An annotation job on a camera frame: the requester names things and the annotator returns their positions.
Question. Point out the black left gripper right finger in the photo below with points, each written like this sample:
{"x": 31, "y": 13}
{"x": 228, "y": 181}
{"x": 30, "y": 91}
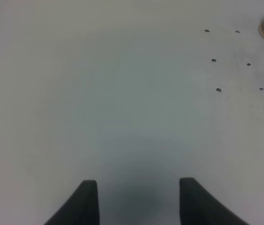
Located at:
{"x": 198, "y": 207}

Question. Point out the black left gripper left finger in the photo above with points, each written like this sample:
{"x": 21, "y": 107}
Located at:
{"x": 82, "y": 207}

